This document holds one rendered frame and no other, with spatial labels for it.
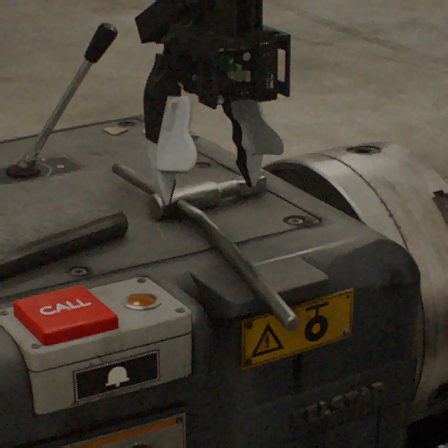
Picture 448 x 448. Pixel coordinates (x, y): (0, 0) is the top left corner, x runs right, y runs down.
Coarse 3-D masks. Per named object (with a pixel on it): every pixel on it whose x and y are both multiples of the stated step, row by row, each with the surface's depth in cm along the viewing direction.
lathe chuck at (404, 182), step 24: (360, 144) 135; (384, 144) 134; (360, 168) 127; (384, 168) 127; (408, 168) 128; (432, 168) 129; (384, 192) 124; (408, 192) 125; (432, 192) 126; (408, 216) 123; (432, 216) 124; (408, 240) 122; (432, 240) 123; (432, 264) 122; (432, 288) 121; (432, 312) 121; (432, 336) 122; (432, 360) 123; (432, 384) 125; (432, 408) 130
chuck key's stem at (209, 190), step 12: (240, 180) 112; (264, 180) 113; (180, 192) 109; (192, 192) 109; (204, 192) 110; (216, 192) 110; (228, 192) 111; (240, 192) 112; (252, 192) 113; (156, 204) 108; (204, 204) 110; (156, 216) 108; (168, 216) 108
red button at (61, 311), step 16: (80, 288) 93; (16, 304) 90; (32, 304) 90; (48, 304) 90; (64, 304) 90; (80, 304) 90; (96, 304) 90; (32, 320) 88; (48, 320) 88; (64, 320) 88; (80, 320) 88; (96, 320) 88; (112, 320) 89; (48, 336) 86; (64, 336) 87; (80, 336) 88
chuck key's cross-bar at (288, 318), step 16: (128, 176) 114; (144, 176) 113; (176, 208) 108; (192, 208) 107; (208, 224) 104; (224, 240) 101; (240, 256) 98; (240, 272) 97; (256, 272) 96; (256, 288) 94; (272, 288) 93; (272, 304) 91; (288, 320) 89
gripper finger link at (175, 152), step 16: (176, 96) 100; (176, 112) 100; (192, 112) 99; (176, 128) 100; (160, 144) 101; (176, 144) 100; (192, 144) 98; (160, 160) 101; (176, 160) 100; (192, 160) 98; (160, 176) 102; (160, 192) 103
